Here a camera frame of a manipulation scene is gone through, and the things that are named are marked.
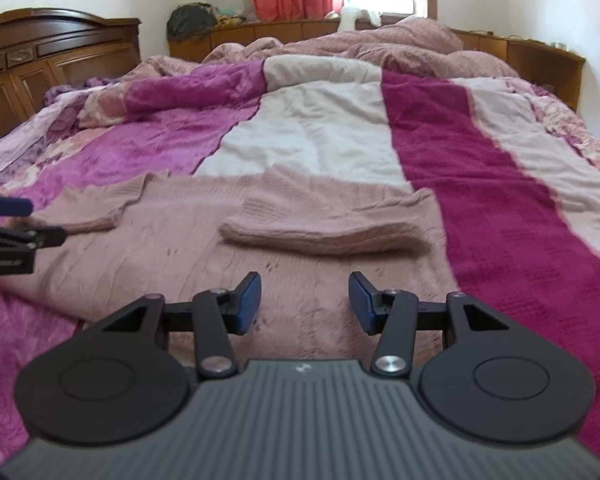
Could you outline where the pink knit cardigan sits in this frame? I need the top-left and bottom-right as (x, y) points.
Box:
(0, 166), (457, 361)

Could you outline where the dark wooden headboard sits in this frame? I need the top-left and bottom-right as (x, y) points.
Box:
(0, 8), (140, 139)

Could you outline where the magenta patchwork quilt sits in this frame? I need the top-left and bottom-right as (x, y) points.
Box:
(0, 55), (600, 463)

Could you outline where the dark bag on cabinet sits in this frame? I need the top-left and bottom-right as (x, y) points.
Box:
(166, 2), (218, 41)

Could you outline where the dusty pink blanket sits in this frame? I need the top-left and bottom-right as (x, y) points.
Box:
(139, 15), (522, 82)

